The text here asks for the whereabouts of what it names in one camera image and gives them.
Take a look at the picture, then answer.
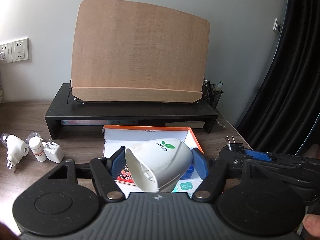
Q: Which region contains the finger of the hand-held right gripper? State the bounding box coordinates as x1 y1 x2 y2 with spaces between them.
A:
219 149 247 167
243 148 320 167

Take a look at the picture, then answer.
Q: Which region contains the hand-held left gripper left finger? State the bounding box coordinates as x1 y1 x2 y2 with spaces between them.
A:
46 147 126 203

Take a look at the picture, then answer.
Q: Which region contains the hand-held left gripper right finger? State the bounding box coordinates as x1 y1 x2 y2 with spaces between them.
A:
192 148 270 202

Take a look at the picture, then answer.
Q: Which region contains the black USB charger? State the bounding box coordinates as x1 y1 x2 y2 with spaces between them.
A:
224 136 245 155

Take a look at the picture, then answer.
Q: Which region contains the red playing card box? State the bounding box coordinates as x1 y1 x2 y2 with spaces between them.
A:
114 166 137 187

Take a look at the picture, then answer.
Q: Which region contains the green white bandage box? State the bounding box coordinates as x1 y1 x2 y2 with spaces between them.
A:
172 180 200 193

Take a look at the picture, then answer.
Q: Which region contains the white medicine bottle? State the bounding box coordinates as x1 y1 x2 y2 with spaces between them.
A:
28 139 47 162

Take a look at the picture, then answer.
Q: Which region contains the person's right hand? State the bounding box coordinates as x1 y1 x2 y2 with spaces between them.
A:
303 214 320 237

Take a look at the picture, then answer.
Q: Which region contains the black monitor riser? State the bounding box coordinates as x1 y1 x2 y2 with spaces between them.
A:
44 82 219 140

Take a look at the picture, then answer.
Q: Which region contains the white USB charger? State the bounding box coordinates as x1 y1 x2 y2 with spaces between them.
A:
44 140 65 164

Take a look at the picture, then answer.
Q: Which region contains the black mesh pen holder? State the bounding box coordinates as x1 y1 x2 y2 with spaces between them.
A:
202 81 224 110

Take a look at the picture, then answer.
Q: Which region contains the black curtain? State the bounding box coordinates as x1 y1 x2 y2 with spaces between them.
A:
236 0 320 155

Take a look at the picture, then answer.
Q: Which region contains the wooden book stand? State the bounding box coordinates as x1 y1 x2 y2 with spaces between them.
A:
68 0 212 104

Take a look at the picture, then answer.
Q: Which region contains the white wall socket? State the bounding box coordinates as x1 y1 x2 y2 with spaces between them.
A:
0 42 12 64
11 38 29 61

